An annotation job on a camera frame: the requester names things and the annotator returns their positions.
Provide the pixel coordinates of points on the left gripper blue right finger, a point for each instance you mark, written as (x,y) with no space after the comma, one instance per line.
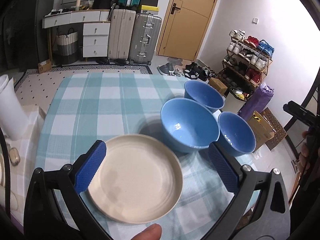
(271,215)

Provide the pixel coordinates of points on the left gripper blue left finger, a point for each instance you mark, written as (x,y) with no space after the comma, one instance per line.
(54,208)

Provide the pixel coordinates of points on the cream plate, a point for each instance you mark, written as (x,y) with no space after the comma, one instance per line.
(139,180)

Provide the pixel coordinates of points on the large blue bowl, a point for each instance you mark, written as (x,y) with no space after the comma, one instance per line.
(187,125)

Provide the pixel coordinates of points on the right hand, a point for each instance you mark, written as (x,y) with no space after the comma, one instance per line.
(303,164)

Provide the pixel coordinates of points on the left hand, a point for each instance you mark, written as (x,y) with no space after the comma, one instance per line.
(152,232)

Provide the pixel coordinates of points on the purple rolled mat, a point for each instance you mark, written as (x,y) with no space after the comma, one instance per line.
(257,102)

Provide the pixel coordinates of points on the shoe rack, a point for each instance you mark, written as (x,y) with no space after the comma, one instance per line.
(245,64)

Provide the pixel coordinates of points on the beige earbuds case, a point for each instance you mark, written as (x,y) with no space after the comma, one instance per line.
(14,156)

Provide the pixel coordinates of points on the white electric kettle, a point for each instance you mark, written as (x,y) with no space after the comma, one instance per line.
(14,121)

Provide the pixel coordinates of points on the small cardboard box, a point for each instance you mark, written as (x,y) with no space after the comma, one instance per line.
(44,66)

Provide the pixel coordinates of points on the woven laundry basket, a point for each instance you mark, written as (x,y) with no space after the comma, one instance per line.
(67,46)

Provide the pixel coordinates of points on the wooden door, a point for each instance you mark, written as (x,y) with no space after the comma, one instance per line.
(184,28)

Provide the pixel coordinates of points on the white drawer desk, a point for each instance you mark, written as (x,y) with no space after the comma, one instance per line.
(93,27)

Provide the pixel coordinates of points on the beige suitcase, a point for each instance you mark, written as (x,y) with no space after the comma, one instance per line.
(121,29)

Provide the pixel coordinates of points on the silver suitcase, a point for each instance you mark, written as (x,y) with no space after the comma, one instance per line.
(144,38)

